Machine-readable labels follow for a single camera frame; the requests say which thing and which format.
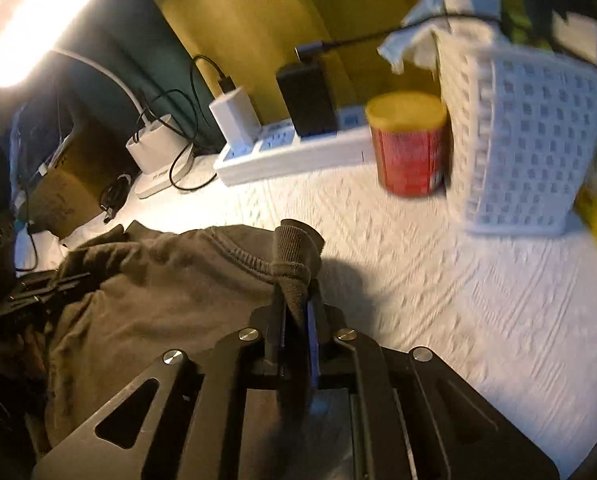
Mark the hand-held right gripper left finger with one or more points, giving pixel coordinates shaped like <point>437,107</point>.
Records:
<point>273,340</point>

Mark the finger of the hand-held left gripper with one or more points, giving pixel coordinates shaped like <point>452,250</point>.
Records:
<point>43,287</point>

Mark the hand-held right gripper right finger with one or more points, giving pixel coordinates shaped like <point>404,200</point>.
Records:
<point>312,340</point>

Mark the brown shirt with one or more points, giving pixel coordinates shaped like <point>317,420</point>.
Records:
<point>168,285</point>

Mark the cardboard box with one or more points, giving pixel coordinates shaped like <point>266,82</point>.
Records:
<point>73,195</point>

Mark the white quilted bedspread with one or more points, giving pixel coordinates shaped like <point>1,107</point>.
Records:
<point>428,310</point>

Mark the white power strip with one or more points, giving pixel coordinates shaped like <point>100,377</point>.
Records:
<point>288,152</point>

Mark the red can with yellow lid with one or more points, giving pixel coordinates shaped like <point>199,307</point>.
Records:
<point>411,155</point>

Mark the white desk lamp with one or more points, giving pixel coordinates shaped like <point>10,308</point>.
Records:
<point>33,25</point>

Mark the white charger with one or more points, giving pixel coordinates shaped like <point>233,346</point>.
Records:
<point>234,115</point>

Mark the black charger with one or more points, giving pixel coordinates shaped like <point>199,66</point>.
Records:
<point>306,100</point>

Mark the teal curtain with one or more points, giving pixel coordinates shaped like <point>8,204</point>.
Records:
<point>143,25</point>

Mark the white perforated plastic basket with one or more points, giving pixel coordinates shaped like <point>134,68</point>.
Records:
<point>523,145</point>

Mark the white tissue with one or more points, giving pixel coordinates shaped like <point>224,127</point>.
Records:
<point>408,45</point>

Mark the yellow curtain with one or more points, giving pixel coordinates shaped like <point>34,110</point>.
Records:
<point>278,10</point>

